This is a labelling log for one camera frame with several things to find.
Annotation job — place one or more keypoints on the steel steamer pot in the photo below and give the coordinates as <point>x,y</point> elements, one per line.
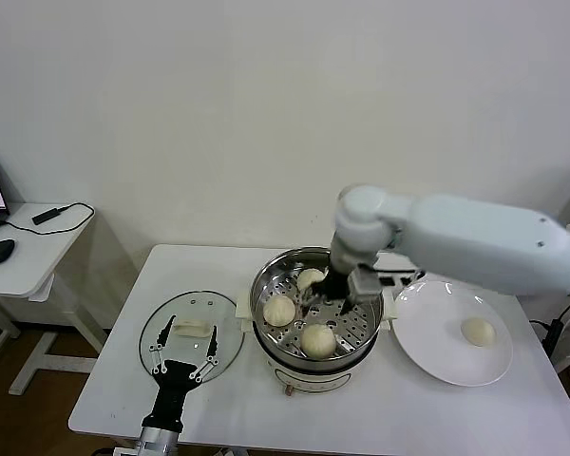
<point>313,377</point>

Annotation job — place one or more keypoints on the white steamed baozi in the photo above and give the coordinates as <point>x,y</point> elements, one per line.
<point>317,340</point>
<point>306,278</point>
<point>478,331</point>
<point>279,311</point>

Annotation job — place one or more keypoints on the black rectangular adapter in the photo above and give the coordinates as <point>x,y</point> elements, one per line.
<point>45,216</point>

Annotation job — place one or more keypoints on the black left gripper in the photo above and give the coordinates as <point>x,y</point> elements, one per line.
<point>173,380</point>

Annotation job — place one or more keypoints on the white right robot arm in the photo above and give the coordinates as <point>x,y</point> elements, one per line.
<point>456,237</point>

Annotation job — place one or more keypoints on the white round plate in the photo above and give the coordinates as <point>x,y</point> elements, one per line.
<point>432,323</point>

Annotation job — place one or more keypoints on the white side desk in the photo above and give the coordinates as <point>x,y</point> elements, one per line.
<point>38,256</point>

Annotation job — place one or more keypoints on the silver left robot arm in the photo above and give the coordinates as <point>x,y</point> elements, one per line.
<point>157,442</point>

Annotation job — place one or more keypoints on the white metal frame stand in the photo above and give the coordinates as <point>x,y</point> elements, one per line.
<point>561,356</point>

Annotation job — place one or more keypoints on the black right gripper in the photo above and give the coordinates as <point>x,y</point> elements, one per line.
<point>335,287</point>

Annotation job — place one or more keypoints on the stainless steel steamer basket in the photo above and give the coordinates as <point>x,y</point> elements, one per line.
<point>266,285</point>

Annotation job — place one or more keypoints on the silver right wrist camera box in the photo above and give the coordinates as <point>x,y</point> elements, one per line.
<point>363,285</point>

